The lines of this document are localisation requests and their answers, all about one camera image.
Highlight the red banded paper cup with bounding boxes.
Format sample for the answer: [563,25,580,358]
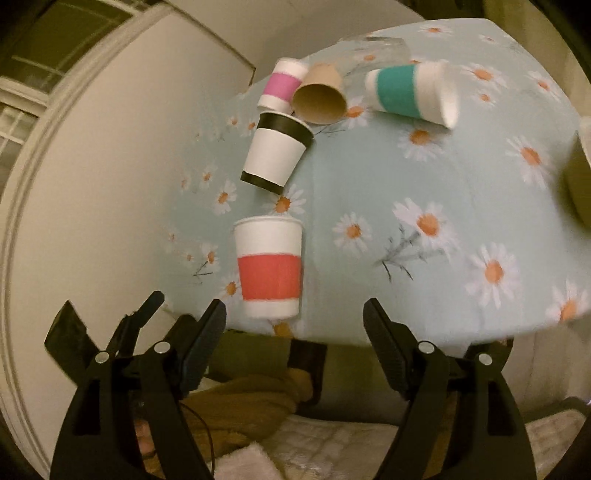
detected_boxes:
[233,216,304,320]

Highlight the black banded paper cup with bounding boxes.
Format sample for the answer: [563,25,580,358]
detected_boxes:
[240,111,315,195]

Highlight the teal banded paper cup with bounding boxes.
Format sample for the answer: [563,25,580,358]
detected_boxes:
[365,61,460,130]

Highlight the pink banded paper cup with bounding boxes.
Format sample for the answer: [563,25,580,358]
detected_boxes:
[257,57,310,114]

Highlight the plain brown paper cup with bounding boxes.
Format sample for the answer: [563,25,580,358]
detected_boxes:
[291,63,348,125]

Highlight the daisy print light blue tablecloth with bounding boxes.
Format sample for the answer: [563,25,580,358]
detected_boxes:
[159,19,590,344]

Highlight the olive ceramic mug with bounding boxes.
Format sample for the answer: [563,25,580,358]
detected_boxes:
[565,123,591,229]

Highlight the white framed window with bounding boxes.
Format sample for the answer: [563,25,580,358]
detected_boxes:
[1,0,156,186]

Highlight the clear drinking glass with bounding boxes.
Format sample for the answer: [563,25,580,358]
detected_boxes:
[337,36,411,71]

